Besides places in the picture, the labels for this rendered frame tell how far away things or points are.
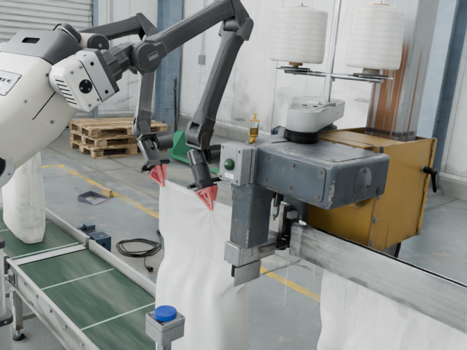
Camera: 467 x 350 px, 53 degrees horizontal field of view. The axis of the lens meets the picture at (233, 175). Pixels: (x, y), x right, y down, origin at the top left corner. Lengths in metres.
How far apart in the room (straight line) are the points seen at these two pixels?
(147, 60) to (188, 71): 8.41
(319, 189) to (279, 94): 6.95
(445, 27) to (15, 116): 5.26
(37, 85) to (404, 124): 1.04
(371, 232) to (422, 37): 0.58
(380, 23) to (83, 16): 8.15
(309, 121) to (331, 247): 0.32
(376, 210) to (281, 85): 6.66
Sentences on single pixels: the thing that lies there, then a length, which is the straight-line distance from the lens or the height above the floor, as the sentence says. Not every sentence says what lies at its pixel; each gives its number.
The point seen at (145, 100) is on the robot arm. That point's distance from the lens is 1.84.
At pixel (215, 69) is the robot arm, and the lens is 1.52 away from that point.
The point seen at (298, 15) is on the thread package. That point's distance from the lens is 1.40.
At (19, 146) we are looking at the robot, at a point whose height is 1.25.
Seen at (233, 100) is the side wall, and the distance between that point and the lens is 8.72.
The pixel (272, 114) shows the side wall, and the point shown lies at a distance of 8.05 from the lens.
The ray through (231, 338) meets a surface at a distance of 1.56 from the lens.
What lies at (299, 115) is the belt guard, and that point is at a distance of 1.18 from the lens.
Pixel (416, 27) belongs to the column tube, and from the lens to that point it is 1.46.
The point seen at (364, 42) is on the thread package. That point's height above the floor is 1.59.
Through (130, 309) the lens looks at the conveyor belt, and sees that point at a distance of 2.26.
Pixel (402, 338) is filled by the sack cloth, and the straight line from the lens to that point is 1.19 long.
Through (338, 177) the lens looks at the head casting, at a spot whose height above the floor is 1.31.
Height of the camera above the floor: 1.54
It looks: 15 degrees down
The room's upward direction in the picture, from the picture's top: 4 degrees clockwise
